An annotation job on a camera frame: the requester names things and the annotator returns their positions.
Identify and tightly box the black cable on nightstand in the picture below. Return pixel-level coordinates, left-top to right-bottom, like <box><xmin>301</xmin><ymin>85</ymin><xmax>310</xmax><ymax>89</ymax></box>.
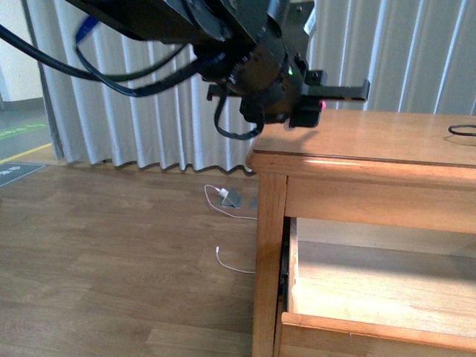
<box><xmin>448</xmin><ymin>124</ymin><xmax>476</xmax><ymax>137</ymax></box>

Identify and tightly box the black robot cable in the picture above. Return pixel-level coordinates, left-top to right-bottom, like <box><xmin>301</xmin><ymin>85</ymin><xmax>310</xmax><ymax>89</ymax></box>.
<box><xmin>0</xmin><ymin>24</ymin><xmax>265</xmax><ymax>141</ymax></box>

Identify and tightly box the white charging cable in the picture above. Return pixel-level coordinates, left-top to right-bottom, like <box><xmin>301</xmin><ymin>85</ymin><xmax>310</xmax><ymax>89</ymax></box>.
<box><xmin>203</xmin><ymin>184</ymin><xmax>258</xmax><ymax>274</ymax></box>

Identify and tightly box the dark grey floor mat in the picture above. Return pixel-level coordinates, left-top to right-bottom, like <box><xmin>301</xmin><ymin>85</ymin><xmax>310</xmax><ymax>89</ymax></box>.
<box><xmin>0</xmin><ymin>162</ymin><xmax>46</xmax><ymax>187</ymax></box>

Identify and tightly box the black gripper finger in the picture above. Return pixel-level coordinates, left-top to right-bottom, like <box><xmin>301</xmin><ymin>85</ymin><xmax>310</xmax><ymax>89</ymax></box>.
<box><xmin>303</xmin><ymin>79</ymin><xmax>370</xmax><ymax>101</ymax></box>

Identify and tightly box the wooden top drawer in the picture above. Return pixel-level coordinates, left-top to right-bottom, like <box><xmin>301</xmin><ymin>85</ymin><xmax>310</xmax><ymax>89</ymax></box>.
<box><xmin>276</xmin><ymin>219</ymin><xmax>475</xmax><ymax>356</ymax></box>

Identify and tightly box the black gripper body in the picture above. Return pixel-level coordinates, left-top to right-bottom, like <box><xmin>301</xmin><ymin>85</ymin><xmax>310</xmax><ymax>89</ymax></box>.
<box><xmin>207</xmin><ymin>35</ymin><xmax>323</xmax><ymax>129</ymax></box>

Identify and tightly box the grey pleated curtain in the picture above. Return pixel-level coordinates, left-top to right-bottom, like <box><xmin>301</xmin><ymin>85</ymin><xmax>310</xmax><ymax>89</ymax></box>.
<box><xmin>42</xmin><ymin>1</ymin><xmax>475</xmax><ymax>170</ymax></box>

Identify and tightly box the open grey floor outlet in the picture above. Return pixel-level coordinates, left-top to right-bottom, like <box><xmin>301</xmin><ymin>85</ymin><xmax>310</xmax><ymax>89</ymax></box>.
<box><xmin>218</xmin><ymin>187</ymin><xmax>243</xmax><ymax>208</ymax></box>

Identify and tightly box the white charger plug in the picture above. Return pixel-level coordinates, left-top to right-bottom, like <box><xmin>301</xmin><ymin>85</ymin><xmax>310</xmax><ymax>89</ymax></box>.
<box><xmin>217</xmin><ymin>188</ymin><xmax>229</xmax><ymax>199</ymax></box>

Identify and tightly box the wooden nightstand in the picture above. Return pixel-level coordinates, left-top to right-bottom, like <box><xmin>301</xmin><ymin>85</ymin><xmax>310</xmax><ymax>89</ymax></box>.
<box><xmin>247</xmin><ymin>109</ymin><xmax>475</xmax><ymax>356</ymax></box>

